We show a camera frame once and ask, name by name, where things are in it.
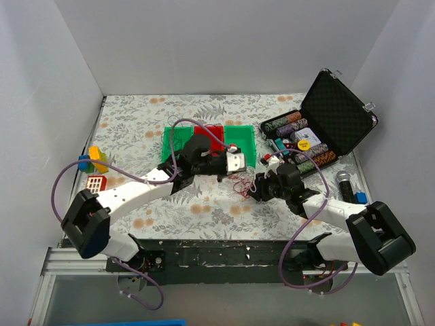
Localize white card deck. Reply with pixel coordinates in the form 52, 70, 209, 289
294, 127, 321, 147

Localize red plastic bin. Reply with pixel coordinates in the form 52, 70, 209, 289
194, 125, 224, 152

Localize green plastic bin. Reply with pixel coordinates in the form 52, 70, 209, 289
224, 125, 257, 168
161, 126, 194, 162

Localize small blue toy brick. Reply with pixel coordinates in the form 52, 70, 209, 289
354, 192, 368, 204

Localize red wire bundle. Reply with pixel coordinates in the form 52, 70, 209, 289
227, 171, 258, 198

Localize red window toy brick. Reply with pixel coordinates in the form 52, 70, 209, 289
86, 175, 107, 194

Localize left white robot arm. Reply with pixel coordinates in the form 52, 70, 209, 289
61, 134, 245, 272

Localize black table front frame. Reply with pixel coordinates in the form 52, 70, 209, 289
105, 237, 347, 287

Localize black microphone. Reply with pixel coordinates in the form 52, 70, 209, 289
336, 170, 356, 204

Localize blue plastic bin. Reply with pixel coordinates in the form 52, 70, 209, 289
65, 319, 187, 326

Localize floral table mat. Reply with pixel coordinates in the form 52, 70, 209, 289
64, 93, 370, 242

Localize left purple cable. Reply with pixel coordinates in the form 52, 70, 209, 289
50, 118, 235, 310

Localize right green plastic bin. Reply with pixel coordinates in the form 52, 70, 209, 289
224, 125, 257, 168

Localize yellow red toy pieces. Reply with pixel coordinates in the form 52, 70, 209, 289
328, 322, 362, 326

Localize purple cable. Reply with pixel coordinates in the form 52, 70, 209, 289
50, 118, 235, 310
271, 148, 358, 295

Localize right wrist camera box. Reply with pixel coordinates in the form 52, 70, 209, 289
262, 154, 283, 179

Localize white wire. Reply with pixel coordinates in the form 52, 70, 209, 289
246, 166, 259, 191

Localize yellow dealer button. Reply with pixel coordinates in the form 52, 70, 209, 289
297, 139, 311, 151

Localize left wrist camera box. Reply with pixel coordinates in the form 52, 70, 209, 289
225, 144, 247, 175

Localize thin black wire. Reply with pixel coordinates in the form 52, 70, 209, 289
162, 115, 193, 153

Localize black poker chip case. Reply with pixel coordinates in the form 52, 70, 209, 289
259, 69, 379, 169

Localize left green plastic bin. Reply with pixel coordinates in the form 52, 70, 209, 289
161, 126, 194, 162

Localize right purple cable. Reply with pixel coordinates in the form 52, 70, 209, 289
271, 148, 358, 295

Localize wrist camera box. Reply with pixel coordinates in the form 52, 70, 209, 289
262, 154, 283, 179
225, 144, 247, 175

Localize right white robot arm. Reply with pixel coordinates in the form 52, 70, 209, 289
250, 164, 416, 276

